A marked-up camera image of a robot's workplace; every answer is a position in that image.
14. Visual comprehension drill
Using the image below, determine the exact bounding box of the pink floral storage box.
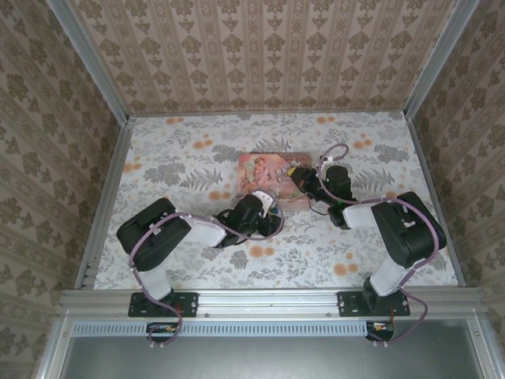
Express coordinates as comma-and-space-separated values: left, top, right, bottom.
238, 152, 315, 214

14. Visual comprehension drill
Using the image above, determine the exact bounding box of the grey metal panel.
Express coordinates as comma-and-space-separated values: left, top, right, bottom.
37, 318, 498, 379

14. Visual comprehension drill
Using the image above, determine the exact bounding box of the aluminium front frame rail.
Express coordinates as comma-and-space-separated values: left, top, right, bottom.
58, 287, 483, 318

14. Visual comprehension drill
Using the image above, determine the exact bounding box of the grey slotted cable duct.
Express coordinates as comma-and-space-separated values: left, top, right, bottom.
73, 319, 396, 337

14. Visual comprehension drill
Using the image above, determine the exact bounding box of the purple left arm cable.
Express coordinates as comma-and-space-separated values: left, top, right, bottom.
129, 201, 286, 351

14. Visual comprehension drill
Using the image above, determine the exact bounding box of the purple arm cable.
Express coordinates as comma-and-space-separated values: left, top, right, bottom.
317, 144, 446, 348
129, 201, 286, 351

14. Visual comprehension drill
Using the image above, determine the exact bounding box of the aluminium table side rail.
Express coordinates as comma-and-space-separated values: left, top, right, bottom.
77, 117, 136, 291

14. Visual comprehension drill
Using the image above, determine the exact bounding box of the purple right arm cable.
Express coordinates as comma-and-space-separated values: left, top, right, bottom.
317, 144, 446, 348

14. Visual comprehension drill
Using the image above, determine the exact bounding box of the aluminium frame post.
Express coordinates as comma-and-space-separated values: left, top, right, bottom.
46, 0, 132, 122
404, 0, 477, 119

